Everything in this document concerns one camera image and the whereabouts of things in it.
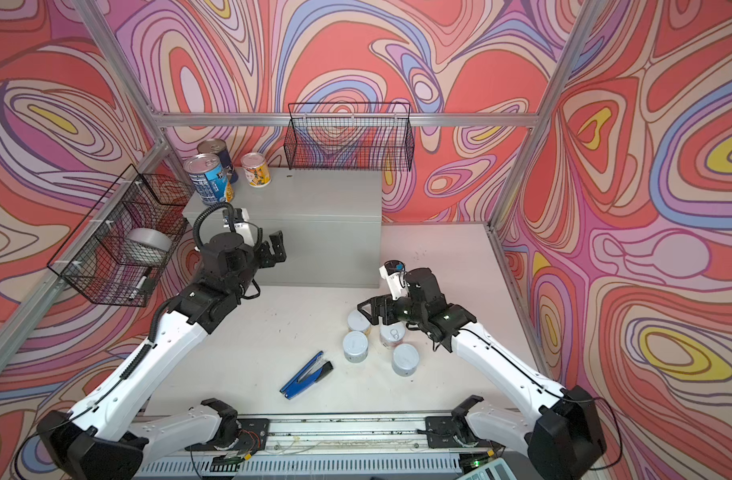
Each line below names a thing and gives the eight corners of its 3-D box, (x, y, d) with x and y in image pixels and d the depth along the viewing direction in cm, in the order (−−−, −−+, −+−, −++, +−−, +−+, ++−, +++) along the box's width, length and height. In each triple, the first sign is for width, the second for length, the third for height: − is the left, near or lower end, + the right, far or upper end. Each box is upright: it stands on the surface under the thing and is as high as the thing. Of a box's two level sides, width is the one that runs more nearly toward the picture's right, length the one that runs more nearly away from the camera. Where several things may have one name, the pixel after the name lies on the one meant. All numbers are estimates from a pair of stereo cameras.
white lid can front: (342, 362, 86) (341, 356, 82) (344, 337, 91) (343, 331, 87) (368, 362, 86) (368, 356, 82) (368, 337, 91) (368, 331, 87)
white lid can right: (392, 376, 83) (394, 371, 80) (391, 348, 88) (392, 342, 85) (417, 376, 83) (420, 371, 80) (414, 348, 88) (417, 342, 85)
